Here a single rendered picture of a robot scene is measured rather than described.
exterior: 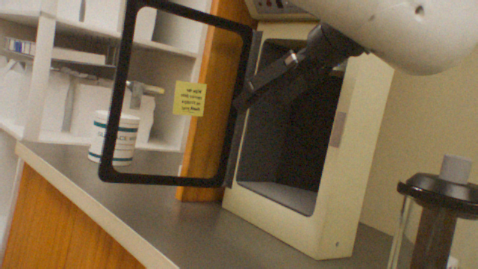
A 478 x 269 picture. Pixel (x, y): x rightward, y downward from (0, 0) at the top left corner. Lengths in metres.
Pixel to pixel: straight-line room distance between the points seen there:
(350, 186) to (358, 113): 0.15
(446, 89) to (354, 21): 0.79
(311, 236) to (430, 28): 0.52
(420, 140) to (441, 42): 0.77
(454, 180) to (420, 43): 0.16
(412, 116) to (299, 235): 0.52
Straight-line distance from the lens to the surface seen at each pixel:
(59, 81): 2.03
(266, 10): 1.06
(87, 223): 1.16
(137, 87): 0.97
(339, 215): 0.95
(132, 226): 0.92
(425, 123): 1.30
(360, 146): 0.94
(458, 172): 0.60
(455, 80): 1.29
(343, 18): 0.53
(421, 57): 0.56
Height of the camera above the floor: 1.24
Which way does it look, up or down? 6 degrees down
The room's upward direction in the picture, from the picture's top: 11 degrees clockwise
